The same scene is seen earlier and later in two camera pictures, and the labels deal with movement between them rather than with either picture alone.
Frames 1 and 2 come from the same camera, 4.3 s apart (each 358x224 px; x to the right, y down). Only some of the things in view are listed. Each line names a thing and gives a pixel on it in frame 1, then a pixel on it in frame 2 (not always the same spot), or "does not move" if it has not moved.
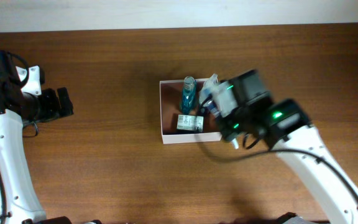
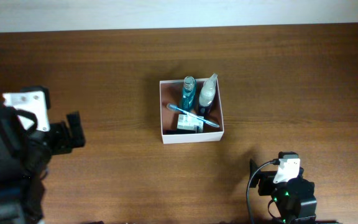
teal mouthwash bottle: [188, 96] does not move
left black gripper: [51, 103] to [62, 137]
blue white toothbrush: [215, 111] to [173, 107]
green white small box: [186, 122] does not move
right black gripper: [225, 125] to [266, 182]
